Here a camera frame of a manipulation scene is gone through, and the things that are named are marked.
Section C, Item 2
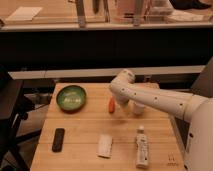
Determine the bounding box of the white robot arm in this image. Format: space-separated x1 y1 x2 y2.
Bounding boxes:
109 69 213 171

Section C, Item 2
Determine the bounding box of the green ceramic bowl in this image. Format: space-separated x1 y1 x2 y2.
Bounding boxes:
56 85 87 112

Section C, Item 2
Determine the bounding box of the white paper cup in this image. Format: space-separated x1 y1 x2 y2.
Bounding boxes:
132 102 145 115

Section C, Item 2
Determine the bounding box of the white squeeze tube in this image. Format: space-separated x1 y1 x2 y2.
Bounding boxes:
136 125 149 168

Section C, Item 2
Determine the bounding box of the black remote control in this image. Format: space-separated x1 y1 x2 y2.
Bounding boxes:
52 128 65 152

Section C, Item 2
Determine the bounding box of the black office chair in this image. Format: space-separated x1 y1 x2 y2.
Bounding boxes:
0 71 41 171

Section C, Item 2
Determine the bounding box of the white paper sheet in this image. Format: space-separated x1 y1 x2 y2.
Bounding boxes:
5 6 42 21

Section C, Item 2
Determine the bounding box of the grey metal post right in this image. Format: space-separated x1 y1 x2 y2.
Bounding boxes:
133 0 143 27

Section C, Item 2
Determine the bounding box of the grey metal post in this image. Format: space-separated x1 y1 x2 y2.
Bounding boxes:
75 0 86 28
133 0 143 27

